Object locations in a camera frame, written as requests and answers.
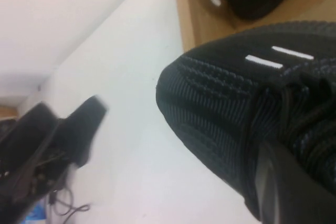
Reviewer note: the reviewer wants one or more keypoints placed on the blue object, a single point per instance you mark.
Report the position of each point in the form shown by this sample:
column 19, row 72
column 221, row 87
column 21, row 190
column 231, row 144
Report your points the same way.
column 36, row 213

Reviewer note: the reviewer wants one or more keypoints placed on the brown cardboard shoe box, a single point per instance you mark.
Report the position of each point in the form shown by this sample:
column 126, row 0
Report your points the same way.
column 189, row 11

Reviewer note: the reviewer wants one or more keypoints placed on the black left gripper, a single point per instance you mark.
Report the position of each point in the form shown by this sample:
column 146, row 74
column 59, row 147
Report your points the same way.
column 31, row 182

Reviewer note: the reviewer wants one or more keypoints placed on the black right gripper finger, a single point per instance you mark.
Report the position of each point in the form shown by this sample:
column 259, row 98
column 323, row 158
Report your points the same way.
column 294, row 187

